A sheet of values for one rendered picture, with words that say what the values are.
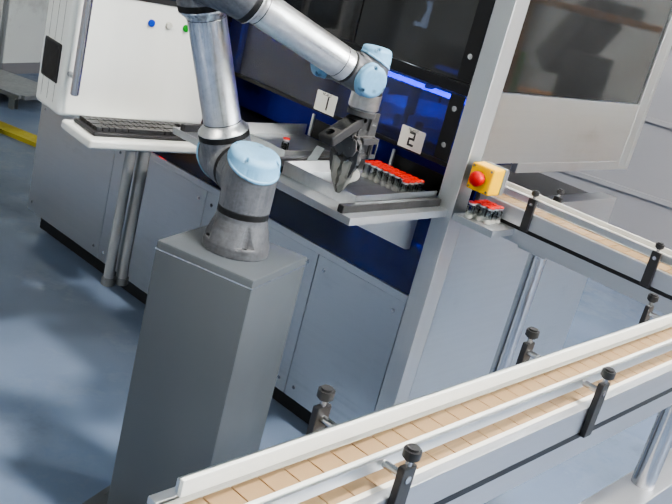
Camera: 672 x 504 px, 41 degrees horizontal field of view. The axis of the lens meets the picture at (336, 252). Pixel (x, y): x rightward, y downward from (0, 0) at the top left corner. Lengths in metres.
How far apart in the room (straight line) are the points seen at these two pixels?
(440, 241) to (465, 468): 1.39
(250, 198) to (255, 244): 0.10
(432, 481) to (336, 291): 1.69
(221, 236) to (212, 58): 0.38
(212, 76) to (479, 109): 0.75
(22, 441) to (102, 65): 1.11
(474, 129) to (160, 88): 1.04
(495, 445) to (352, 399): 1.59
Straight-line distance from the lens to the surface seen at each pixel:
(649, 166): 5.92
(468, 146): 2.43
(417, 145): 2.53
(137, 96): 2.92
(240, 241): 1.97
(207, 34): 1.98
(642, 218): 5.97
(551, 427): 1.33
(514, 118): 2.55
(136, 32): 2.86
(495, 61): 2.40
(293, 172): 2.37
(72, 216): 3.84
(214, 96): 2.02
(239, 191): 1.95
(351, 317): 2.72
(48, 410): 2.85
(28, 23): 7.11
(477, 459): 1.18
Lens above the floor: 1.49
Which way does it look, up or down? 19 degrees down
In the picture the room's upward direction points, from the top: 15 degrees clockwise
